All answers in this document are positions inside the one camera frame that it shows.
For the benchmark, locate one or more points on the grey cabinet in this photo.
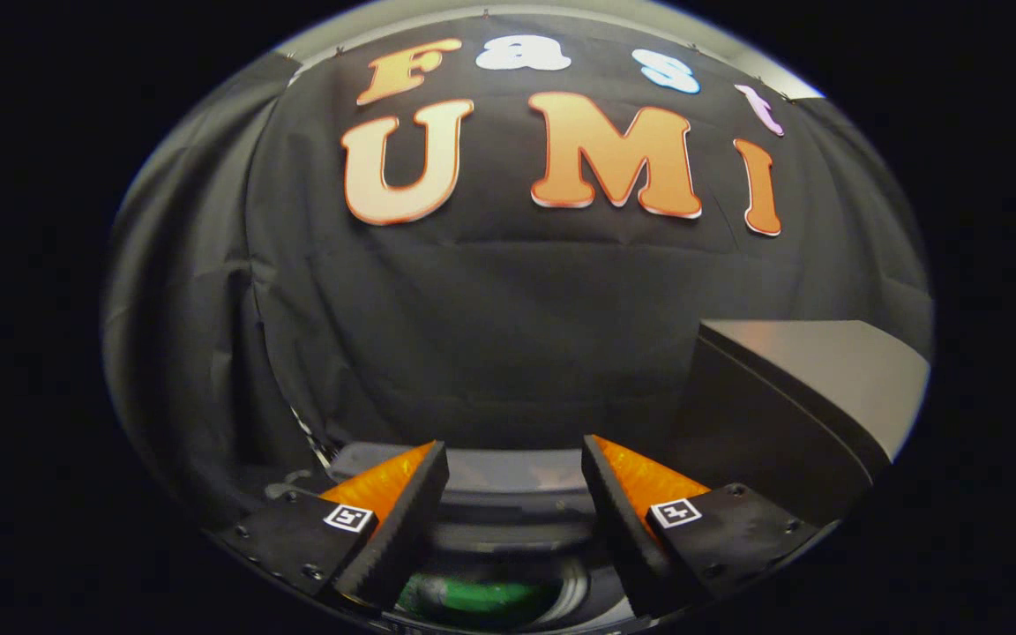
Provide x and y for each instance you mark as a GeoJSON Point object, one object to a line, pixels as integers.
{"type": "Point", "coordinates": [755, 423]}

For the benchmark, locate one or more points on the green shirt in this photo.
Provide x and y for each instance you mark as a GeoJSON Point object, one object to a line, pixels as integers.
{"type": "Point", "coordinates": [481, 595]}

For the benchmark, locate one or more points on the grey washing machine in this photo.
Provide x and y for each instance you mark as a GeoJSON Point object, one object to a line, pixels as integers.
{"type": "Point", "coordinates": [517, 472]}

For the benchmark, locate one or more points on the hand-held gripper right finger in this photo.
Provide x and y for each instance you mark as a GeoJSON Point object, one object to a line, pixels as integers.
{"type": "Point", "coordinates": [623, 529]}

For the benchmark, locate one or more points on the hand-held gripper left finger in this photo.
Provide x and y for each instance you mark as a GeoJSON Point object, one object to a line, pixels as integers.
{"type": "Point", "coordinates": [407, 529]}

